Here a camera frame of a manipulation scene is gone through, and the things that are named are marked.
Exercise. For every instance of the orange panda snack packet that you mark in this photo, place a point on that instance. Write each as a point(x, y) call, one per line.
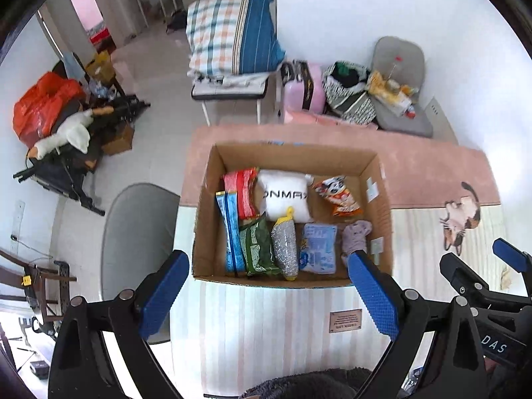
point(338, 196)

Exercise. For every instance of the blue white tissue pack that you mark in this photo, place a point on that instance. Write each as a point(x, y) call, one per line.
point(319, 247)

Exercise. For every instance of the grey round-back chair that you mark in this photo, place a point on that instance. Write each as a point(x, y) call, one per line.
point(137, 232)

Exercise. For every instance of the clear plastic bottle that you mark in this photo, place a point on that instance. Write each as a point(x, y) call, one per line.
point(392, 75)

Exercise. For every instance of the yellow brown cardboard box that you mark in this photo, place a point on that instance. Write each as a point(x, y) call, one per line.
point(99, 66)

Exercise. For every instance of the red bedding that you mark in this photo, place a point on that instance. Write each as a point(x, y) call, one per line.
point(99, 35)

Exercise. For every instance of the pink cat print mat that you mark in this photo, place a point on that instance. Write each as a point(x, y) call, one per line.
point(424, 170)

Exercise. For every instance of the yellow plastic bag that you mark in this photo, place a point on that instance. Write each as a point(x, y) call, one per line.
point(380, 85)

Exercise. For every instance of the red snack packet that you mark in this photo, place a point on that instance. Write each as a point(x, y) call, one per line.
point(241, 193)

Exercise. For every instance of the green snack packet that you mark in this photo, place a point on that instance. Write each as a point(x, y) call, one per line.
point(259, 247)

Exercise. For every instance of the plaid quilt bundle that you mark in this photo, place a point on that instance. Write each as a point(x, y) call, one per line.
point(232, 31)

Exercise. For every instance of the orange plastic bag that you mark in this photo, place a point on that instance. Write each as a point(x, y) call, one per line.
point(39, 106)

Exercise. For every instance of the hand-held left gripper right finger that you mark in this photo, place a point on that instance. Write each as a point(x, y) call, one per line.
point(374, 295)

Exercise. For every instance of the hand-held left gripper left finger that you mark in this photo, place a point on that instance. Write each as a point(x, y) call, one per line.
point(166, 291)

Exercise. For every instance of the black folded stroller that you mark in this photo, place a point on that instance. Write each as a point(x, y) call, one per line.
point(66, 170)

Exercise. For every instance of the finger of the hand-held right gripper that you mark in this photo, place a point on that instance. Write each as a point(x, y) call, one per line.
point(509, 253)
point(461, 272)

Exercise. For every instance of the dark fleece garment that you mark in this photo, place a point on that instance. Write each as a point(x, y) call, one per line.
point(303, 384)

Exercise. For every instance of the small brown cardboard box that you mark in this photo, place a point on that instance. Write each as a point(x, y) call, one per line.
point(118, 139)

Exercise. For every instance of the dark wooden rack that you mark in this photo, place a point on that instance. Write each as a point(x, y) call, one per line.
point(41, 289)

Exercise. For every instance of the black floor bag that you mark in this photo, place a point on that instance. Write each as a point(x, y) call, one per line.
point(176, 20)

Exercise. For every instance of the white wall socket plate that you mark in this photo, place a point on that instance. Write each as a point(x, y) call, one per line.
point(18, 221)

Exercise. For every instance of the pink suitcase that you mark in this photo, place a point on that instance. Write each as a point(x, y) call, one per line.
point(305, 89)

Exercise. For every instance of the silver scrubber pack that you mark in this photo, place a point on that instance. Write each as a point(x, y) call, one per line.
point(284, 249)

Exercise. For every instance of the grey cushioned chair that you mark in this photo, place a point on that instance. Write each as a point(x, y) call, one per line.
point(401, 54)

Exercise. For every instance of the white wall panel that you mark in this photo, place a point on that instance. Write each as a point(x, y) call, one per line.
point(442, 118)

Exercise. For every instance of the white stool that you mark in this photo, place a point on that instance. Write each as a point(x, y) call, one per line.
point(228, 89)

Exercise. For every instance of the white plastic pouch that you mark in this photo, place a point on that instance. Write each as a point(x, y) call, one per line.
point(286, 195)

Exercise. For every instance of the black white patterned bag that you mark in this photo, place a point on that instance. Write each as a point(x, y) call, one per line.
point(353, 99)

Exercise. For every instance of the white goose plush toy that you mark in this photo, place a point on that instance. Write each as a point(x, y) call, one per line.
point(72, 131)

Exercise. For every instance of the long blue snack packet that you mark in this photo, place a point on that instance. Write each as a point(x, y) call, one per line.
point(230, 232)

